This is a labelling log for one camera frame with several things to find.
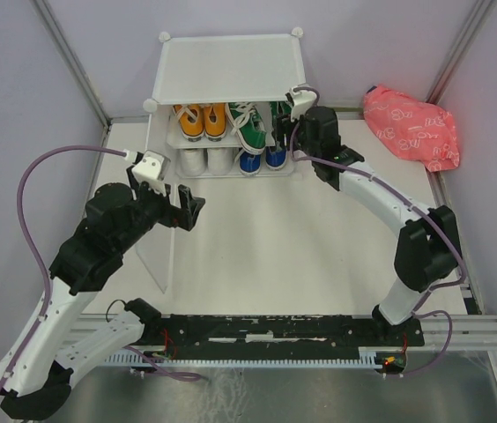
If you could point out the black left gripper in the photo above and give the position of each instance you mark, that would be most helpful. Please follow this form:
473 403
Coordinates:
175 216

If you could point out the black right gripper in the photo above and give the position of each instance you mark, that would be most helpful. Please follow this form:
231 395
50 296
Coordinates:
283 126

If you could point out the green canvas sneaker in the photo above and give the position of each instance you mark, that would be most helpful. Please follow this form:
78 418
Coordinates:
278 108
247 124

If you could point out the blue canvas sneaker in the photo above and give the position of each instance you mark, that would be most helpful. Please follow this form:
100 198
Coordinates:
249 164
275 158

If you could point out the white leather sneaker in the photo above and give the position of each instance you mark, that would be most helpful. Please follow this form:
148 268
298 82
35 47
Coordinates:
193 162
219 161

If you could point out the orange canvas sneaker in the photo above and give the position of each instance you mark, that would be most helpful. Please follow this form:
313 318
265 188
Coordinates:
214 121
190 120

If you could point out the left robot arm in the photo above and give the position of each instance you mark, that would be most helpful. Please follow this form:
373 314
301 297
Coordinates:
38 375

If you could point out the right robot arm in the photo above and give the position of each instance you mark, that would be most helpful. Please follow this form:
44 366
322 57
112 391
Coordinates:
428 246

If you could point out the white plastic shoe cabinet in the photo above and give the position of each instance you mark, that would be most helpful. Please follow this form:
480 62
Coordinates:
258 68

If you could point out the pink patterned plastic bag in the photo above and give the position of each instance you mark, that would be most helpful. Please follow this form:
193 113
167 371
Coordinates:
411 129

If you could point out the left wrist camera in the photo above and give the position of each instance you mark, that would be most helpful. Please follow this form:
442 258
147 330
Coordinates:
149 167

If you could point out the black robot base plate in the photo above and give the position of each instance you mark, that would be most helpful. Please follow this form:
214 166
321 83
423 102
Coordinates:
275 336

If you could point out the left aluminium frame post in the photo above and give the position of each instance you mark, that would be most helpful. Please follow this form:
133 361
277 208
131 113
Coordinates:
55 32

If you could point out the aluminium corner frame post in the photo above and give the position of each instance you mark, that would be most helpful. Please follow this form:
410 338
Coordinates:
477 17

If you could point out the white slotted cable duct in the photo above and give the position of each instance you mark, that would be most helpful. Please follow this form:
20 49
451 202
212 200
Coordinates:
359 360

